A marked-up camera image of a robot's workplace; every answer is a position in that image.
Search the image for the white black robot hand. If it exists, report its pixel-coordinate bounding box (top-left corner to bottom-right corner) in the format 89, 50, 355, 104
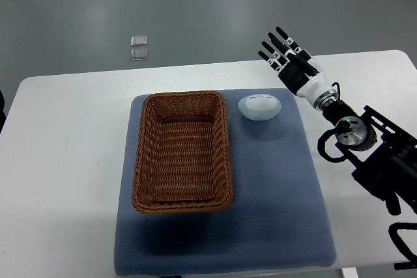
258, 27, 336, 109

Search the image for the blue white plush toy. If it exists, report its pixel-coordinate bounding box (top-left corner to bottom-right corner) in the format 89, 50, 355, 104
237, 94, 282, 121

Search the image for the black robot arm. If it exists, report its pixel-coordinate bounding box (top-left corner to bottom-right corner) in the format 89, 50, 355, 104
259, 28, 416, 270

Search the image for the brown wicker basket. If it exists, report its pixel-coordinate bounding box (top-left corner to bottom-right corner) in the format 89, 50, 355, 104
132, 90, 233, 214

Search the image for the upper metal floor plate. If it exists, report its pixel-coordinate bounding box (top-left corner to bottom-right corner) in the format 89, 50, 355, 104
130, 35, 148, 47

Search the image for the metal floor plate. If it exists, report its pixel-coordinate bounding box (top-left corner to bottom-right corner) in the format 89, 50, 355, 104
130, 48, 149, 61
130, 35, 148, 47

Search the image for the lower metal floor plate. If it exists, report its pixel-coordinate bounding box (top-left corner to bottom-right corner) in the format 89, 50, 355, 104
130, 48, 149, 61

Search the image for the blue fabric mat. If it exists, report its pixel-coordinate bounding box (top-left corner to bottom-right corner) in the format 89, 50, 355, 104
114, 89, 336, 276

